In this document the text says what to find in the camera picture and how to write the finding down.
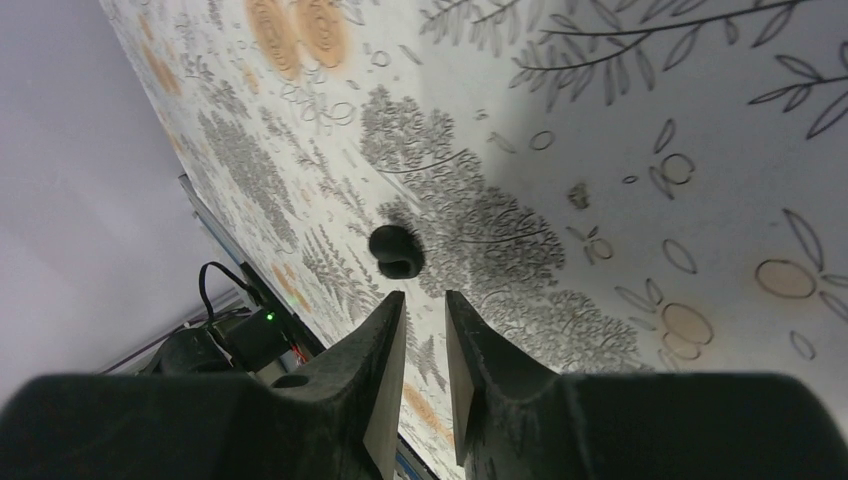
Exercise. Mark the aluminium frame rail left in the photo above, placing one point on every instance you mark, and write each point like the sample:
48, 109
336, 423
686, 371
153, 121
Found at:
228, 251

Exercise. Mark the black clip earbud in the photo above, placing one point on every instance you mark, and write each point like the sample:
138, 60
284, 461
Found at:
397, 251

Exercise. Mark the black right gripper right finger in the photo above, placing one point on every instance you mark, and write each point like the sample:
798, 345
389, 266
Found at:
516, 419

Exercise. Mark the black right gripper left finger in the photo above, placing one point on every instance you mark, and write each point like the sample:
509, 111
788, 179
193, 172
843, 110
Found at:
336, 417

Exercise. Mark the floral patterned mat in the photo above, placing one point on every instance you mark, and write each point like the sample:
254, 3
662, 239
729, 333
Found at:
616, 186

